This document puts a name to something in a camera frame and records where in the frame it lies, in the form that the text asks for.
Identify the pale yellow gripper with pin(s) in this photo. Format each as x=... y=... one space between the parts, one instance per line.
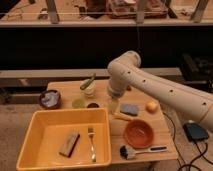
x=113 y=104

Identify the light blue towel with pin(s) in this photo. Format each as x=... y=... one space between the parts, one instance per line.
x=50 y=99

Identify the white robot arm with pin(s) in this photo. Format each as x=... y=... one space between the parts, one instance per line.
x=125 y=71

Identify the yellow banana piece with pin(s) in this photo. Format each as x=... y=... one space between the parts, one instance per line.
x=122 y=117

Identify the blue sponge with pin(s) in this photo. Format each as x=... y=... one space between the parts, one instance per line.
x=129 y=109

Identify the dark brown small cup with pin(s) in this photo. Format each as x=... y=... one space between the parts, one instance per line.
x=93 y=105

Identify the green cucumber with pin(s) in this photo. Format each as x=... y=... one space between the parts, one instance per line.
x=88 y=82

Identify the silver fork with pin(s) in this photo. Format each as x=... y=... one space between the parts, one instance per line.
x=91 y=136

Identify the wooden table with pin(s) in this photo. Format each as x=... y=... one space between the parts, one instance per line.
x=70 y=91

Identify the yellow round fruit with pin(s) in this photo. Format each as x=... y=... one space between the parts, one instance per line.
x=151 y=107

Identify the orange clay bowl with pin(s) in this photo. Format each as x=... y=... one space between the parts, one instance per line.
x=138 y=134

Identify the dark bowl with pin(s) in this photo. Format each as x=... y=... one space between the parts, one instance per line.
x=43 y=94

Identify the brown wooden block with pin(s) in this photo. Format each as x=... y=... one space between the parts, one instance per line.
x=69 y=144

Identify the yellow plastic tub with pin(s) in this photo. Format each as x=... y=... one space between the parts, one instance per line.
x=48 y=130

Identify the black brush with handle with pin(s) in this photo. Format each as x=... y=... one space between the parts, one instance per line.
x=128 y=152

